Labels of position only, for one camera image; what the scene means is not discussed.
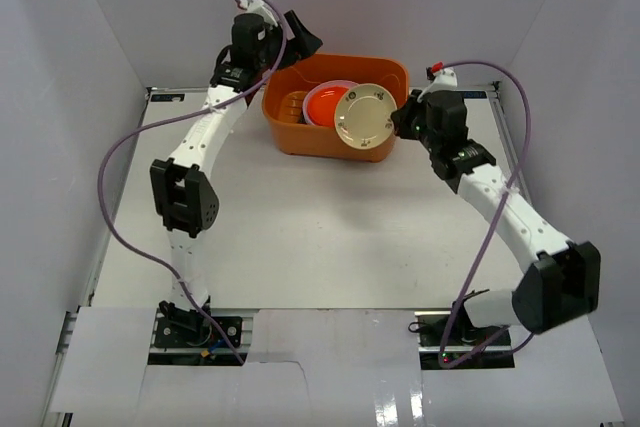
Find small cream patterned plate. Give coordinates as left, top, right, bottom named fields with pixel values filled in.
left=334, top=83, right=397, bottom=150

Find orange round plate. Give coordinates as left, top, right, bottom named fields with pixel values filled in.
left=305, top=86, right=354, bottom=127

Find pink round plate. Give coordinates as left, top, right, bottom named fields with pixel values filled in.
left=301, top=78, right=359, bottom=127

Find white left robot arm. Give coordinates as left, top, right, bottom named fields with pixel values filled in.
left=150, top=10, right=323, bottom=346

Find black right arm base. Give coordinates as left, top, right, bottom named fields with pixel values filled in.
left=407, top=310, right=515, bottom=371

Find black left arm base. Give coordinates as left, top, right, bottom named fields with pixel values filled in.
left=148, top=301, right=247, bottom=367

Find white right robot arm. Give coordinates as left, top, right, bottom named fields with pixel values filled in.
left=391, top=90, right=601, bottom=346

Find orange plastic bin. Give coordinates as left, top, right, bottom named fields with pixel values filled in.
left=262, top=53, right=409, bottom=162

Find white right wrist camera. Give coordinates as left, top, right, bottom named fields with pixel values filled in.
left=423, top=62, right=458, bottom=94

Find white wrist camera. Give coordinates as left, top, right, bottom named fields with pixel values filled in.
left=423, top=62, right=458, bottom=94
left=235, top=0, right=279, bottom=26

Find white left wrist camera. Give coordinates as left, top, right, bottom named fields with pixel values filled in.
left=235, top=0, right=279, bottom=26

